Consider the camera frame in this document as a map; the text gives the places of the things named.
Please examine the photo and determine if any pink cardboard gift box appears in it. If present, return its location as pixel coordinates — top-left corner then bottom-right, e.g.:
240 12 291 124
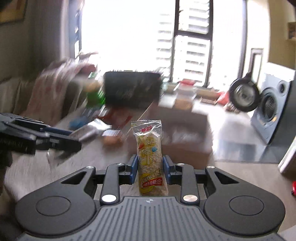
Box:
142 94 213 169

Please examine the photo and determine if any green olives vacuum pack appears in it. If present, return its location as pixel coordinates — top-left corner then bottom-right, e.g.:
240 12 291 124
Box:
102 130 123 146

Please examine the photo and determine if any white lace tablecloth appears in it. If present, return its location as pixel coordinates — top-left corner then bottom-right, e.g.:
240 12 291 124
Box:
0 101 213 204

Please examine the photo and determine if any grey front-load washing machine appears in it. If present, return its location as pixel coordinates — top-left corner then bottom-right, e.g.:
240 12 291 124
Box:
228 73 295 145

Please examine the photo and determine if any black plum snack bag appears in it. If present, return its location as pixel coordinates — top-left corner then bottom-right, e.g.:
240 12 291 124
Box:
103 71 163 109

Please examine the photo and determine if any blue snack packet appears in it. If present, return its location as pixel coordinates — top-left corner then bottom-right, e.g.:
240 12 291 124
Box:
69 118 112 142

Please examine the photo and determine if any rice cracker snack bar packet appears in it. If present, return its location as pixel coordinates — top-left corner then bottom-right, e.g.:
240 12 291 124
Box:
131 120 168 196

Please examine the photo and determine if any beige sofa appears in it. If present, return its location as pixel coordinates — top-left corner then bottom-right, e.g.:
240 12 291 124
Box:
1 75 86 121

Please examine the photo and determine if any floral blanket on sofa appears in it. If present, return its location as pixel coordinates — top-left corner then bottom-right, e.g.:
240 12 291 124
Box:
22 58 96 126

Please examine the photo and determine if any red snack bag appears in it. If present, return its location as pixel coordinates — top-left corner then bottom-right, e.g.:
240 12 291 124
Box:
97 108 133 130

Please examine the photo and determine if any green candy dispenser toy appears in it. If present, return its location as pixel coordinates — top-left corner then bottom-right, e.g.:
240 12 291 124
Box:
83 71 105 108

